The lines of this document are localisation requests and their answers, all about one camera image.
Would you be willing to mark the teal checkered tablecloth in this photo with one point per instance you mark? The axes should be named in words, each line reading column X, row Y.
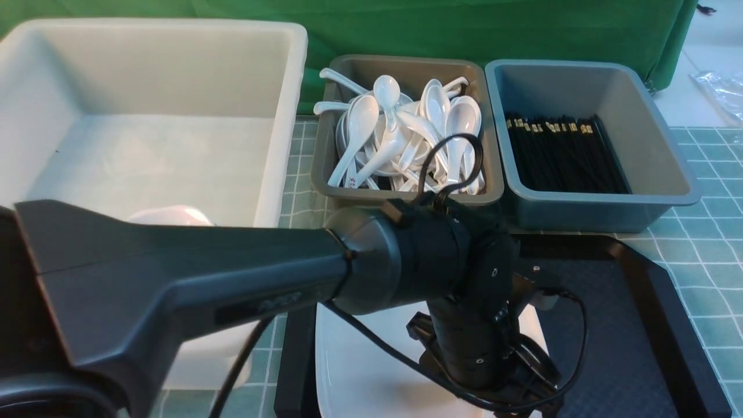
column 699, row 246

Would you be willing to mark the clear plastic bag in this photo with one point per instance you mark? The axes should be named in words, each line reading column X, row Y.
column 724, row 90

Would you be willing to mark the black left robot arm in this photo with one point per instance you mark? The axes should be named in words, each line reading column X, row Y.
column 94, row 309

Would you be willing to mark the grey-blue plastic chopstick bin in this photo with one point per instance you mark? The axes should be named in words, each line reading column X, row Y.
column 655, row 168

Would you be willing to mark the bundle of black chopsticks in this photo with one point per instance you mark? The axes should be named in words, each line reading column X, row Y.
column 565, row 154

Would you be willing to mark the large white square plate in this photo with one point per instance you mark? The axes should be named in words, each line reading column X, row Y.
column 357, row 379

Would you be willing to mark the pile of white spoons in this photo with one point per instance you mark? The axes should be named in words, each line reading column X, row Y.
column 383, row 133

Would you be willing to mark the green cloth backdrop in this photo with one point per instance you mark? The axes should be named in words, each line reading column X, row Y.
column 646, row 36

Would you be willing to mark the black plastic serving tray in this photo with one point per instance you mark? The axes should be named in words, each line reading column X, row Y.
column 643, row 357

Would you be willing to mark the large white plastic tub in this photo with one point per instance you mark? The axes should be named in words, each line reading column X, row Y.
column 123, row 115

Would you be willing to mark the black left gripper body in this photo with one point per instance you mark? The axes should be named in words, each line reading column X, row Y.
column 490, row 357

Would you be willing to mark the stack of white bowls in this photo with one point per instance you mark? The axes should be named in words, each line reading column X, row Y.
column 172, row 215

